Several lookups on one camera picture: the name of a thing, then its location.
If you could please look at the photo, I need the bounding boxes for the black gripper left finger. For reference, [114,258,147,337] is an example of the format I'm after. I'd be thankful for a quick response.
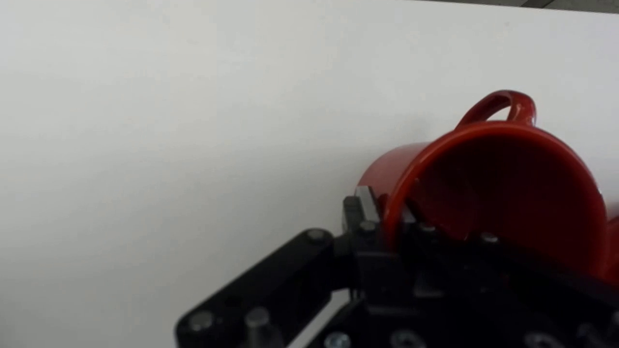
[174,186,381,348]

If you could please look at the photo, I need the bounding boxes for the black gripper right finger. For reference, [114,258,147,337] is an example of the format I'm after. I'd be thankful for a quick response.
[397,207,619,348]

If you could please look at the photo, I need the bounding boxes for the red enamel cup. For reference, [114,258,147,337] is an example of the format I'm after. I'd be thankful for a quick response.
[360,89,617,285]

